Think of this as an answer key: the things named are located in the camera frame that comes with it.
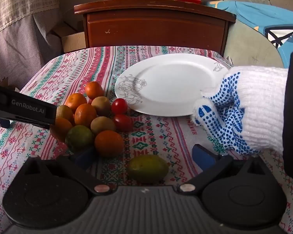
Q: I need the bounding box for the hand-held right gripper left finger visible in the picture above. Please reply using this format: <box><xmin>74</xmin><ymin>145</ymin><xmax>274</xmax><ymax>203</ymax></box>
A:
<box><xmin>21</xmin><ymin>146</ymin><xmax>111</xmax><ymax>197</ymax></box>

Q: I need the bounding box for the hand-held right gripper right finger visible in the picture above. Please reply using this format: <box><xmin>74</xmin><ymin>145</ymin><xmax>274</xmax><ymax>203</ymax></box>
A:
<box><xmin>177</xmin><ymin>144</ymin><xmax>272</xmax><ymax>196</ymax></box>

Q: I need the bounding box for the green citrus fruit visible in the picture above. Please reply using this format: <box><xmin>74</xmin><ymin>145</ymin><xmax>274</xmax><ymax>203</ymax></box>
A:
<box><xmin>126</xmin><ymin>154</ymin><xmax>169</xmax><ymax>184</ymax></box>
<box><xmin>65</xmin><ymin>125</ymin><xmax>95</xmax><ymax>152</ymax></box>

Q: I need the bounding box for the orange mandarin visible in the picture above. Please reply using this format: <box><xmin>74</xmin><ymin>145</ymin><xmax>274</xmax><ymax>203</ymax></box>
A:
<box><xmin>94</xmin><ymin>130</ymin><xmax>125</xmax><ymax>158</ymax></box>
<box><xmin>64</xmin><ymin>93</ymin><xmax>88</xmax><ymax>113</ymax></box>
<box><xmin>50</xmin><ymin>117</ymin><xmax>73</xmax><ymax>143</ymax></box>
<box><xmin>85</xmin><ymin>81</ymin><xmax>104</xmax><ymax>100</ymax></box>
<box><xmin>74</xmin><ymin>103</ymin><xmax>97</xmax><ymax>127</ymax></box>

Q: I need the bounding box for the brown kiwi fruit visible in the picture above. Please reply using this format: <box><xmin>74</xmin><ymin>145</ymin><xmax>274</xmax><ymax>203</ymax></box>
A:
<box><xmin>90</xmin><ymin>116</ymin><xmax>116</xmax><ymax>136</ymax></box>
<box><xmin>91</xmin><ymin>96</ymin><xmax>111</xmax><ymax>117</ymax></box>
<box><xmin>56</xmin><ymin>105</ymin><xmax>74</xmax><ymax>123</ymax></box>

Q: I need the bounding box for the red cherry tomato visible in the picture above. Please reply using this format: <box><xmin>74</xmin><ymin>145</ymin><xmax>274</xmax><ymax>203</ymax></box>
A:
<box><xmin>113</xmin><ymin>114</ymin><xmax>133</xmax><ymax>132</ymax></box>
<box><xmin>111</xmin><ymin>98</ymin><xmax>128</xmax><ymax>115</ymax></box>

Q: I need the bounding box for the white plate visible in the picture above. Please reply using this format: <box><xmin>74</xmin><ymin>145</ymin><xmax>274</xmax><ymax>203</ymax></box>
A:
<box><xmin>114</xmin><ymin>54</ymin><xmax>232</xmax><ymax>117</ymax></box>

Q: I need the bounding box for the person's right hand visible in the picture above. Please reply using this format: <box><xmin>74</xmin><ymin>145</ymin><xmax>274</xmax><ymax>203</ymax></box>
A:
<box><xmin>191</xmin><ymin>65</ymin><xmax>289</xmax><ymax>155</ymax></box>

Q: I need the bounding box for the patterned tablecloth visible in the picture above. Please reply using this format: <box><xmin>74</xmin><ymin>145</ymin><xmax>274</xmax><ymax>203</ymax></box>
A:
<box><xmin>0</xmin><ymin>45</ymin><xmax>293</xmax><ymax>234</ymax></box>

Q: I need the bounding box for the checked fabric cover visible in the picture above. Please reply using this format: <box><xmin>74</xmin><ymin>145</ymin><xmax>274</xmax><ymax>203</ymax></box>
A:
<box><xmin>0</xmin><ymin>0</ymin><xmax>64</xmax><ymax>88</ymax></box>

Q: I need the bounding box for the open cardboard box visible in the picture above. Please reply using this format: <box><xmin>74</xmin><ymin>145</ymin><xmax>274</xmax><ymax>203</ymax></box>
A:
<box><xmin>49</xmin><ymin>19</ymin><xmax>86</xmax><ymax>53</ymax></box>

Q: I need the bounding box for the grey-green bed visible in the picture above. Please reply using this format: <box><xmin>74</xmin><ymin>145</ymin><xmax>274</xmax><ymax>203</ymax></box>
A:
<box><xmin>225</xmin><ymin>19</ymin><xmax>287</xmax><ymax>69</ymax></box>

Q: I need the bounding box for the brown wooden nightstand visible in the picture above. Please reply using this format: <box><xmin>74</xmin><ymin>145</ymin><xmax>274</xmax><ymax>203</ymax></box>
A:
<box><xmin>74</xmin><ymin>0</ymin><xmax>237</xmax><ymax>56</ymax></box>

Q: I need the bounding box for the blue printed blanket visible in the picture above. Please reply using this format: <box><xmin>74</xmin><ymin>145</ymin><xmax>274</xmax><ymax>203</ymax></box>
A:
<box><xmin>203</xmin><ymin>0</ymin><xmax>293</xmax><ymax>69</ymax></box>

